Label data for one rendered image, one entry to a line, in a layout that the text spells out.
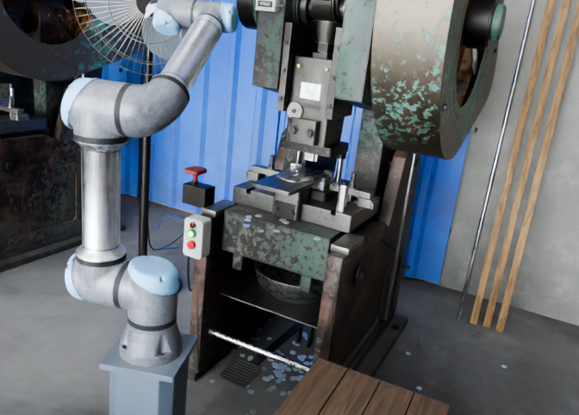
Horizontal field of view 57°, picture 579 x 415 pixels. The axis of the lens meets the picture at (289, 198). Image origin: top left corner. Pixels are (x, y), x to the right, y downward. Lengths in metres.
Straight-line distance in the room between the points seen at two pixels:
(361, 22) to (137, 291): 0.99
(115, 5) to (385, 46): 1.27
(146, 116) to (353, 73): 0.73
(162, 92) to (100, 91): 0.13
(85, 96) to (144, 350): 0.59
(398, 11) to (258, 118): 2.00
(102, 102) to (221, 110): 2.25
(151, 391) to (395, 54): 0.99
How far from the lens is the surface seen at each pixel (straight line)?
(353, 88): 1.68
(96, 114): 1.21
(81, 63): 2.78
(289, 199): 1.76
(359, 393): 1.52
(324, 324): 1.71
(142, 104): 1.17
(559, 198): 2.92
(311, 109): 1.79
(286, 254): 1.75
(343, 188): 1.72
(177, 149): 3.65
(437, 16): 1.33
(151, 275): 1.28
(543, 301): 3.08
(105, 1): 2.33
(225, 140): 3.39
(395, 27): 1.35
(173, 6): 1.50
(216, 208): 1.84
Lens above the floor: 1.23
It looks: 17 degrees down
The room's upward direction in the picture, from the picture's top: 6 degrees clockwise
